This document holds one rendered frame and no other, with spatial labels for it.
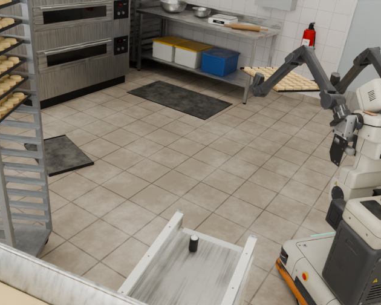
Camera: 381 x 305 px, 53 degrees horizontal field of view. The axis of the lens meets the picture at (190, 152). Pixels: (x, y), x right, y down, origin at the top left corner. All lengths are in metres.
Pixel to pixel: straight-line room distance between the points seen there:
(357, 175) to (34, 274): 1.77
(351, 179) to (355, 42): 3.33
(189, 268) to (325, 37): 4.39
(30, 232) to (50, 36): 2.42
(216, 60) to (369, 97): 3.46
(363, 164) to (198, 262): 1.13
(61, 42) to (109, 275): 2.82
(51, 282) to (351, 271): 1.59
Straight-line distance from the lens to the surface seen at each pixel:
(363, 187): 2.25
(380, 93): 2.05
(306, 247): 2.47
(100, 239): 2.71
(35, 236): 2.57
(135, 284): 1.24
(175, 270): 1.35
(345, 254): 2.07
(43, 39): 4.39
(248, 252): 1.38
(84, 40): 4.76
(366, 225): 1.92
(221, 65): 5.28
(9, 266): 0.76
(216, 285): 1.33
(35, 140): 2.26
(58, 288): 0.71
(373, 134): 2.03
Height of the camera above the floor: 1.82
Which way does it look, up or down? 29 degrees down
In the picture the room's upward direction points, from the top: 6 degrees clockwise
